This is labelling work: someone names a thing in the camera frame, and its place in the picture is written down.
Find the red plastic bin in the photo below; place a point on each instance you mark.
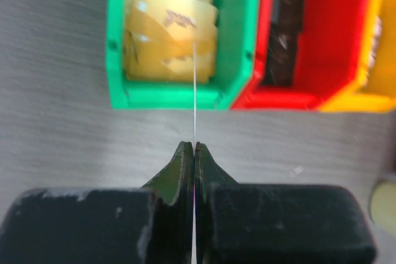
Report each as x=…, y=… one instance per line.
x=327, y=58

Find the white cards in yellow bin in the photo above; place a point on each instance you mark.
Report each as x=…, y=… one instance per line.
x=376, y=36

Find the yellow plastic bin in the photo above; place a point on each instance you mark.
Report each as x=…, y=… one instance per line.
x=379, y=97

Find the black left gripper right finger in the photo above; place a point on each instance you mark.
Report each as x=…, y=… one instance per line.
x=276, y=223

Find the green liquid soap bottle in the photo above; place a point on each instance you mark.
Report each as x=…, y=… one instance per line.
x=382, y=205

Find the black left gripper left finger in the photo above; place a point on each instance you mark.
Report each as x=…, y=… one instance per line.
x=148, y=224

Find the black cards in red bin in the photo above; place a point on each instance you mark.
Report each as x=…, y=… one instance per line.
x=286, y=24

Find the gold cards in green bin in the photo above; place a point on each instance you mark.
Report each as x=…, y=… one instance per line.
x=170, y=40

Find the green plastic bin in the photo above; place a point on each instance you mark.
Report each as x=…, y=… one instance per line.
x=237, y=23

